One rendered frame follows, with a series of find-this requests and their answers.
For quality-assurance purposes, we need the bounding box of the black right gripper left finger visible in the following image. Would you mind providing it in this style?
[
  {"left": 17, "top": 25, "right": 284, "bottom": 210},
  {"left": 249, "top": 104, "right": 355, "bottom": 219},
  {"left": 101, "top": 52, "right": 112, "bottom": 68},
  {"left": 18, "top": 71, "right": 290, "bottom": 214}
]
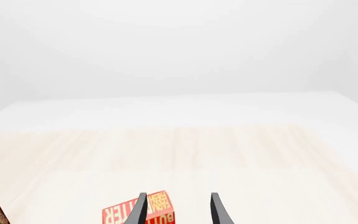
[{"left": 125, "top": 192, "right": 148, "bottom": 224}]

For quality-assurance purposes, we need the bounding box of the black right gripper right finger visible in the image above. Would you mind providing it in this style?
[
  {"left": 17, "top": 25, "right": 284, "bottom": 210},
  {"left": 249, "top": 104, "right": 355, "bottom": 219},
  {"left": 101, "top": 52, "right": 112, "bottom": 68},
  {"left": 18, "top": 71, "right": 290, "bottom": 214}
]
[{"left": 210, "top": 192, "right": 236, "bottom": 224}]

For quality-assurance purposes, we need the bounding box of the red butter box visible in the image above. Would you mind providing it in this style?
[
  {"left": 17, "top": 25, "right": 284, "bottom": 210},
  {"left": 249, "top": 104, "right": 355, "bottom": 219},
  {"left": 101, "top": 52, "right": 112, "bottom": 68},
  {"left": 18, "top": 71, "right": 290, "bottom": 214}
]
[{"left": 101, "top": 190, "right": 177, "bottom": 224}]

